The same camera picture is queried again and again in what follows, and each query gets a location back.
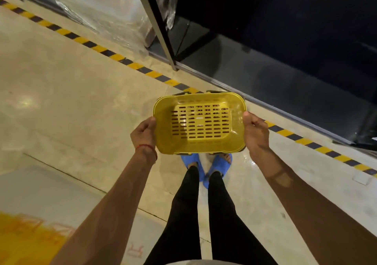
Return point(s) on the yellow grey display platform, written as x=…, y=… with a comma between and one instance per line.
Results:
x=29, y=214

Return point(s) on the blue left slipper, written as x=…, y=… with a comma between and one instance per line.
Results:
x=191, y=158

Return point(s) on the blue right slipper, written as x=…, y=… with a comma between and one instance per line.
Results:
x=219, y=163

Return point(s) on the blue slipper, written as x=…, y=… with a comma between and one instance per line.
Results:
x=191, y=158
x=219, y=163

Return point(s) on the white shirt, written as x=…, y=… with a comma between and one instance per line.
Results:
x=203, y=263

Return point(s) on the person's right forearm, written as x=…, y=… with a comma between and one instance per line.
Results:
x=318, y=209

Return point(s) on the person's right hand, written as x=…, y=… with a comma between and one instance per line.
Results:
x=256, y=132

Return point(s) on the person's left hand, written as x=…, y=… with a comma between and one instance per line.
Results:
x=144, y=135

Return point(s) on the clear plastic wrap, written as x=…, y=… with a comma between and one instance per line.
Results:
x=88, y=8

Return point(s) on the person's left forearm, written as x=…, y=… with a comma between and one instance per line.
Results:
x=109, y=214

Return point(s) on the clear wrapped storage box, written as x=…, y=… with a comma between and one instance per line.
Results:
x=117, y=14

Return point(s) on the black metal shelf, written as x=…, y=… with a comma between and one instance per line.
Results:
x=279, y=52

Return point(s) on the black trousers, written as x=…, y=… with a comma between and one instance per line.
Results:
x=182, y=223

